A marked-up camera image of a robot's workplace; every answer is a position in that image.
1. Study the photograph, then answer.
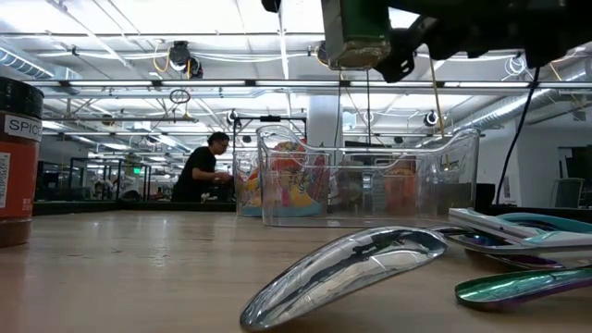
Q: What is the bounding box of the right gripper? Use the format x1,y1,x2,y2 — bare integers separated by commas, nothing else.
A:
372,0,534,85

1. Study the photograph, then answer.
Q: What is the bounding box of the green label oregano jar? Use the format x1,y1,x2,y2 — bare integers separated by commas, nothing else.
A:
320,0,393,72

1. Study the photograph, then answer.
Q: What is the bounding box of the clear plastic bin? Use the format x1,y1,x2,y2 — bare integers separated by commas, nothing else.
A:
330,146,422,218
255,124,481,228
232,147,332,218

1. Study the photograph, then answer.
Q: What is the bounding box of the silver handled iridescent spoon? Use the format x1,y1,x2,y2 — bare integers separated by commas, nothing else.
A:
447,206,592,254

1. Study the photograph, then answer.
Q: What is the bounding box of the iridescent green spoon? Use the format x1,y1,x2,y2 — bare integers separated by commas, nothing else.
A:
454,266,592,312

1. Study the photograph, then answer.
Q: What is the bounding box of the orange spice jar black lid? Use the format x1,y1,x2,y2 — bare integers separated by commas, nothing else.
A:
0,76,45,249

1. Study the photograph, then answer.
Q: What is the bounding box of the grey office chair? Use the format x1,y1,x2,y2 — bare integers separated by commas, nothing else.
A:
549,178,586,209

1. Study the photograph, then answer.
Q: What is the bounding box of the person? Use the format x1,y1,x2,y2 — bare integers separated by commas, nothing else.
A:
169,130,235,204

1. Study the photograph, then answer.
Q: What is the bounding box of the yellow cable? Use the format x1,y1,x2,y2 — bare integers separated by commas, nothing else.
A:
427,57,450,168

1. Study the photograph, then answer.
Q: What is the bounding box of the silver ventilation duct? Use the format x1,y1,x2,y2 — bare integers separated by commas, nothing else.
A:
0,44,57,80
450,68,592,133

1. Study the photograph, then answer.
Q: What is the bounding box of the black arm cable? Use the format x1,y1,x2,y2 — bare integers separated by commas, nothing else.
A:
495,66,541,205

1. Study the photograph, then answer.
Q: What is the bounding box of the black aluminium table frame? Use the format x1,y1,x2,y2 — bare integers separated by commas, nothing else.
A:
31,200,238,216

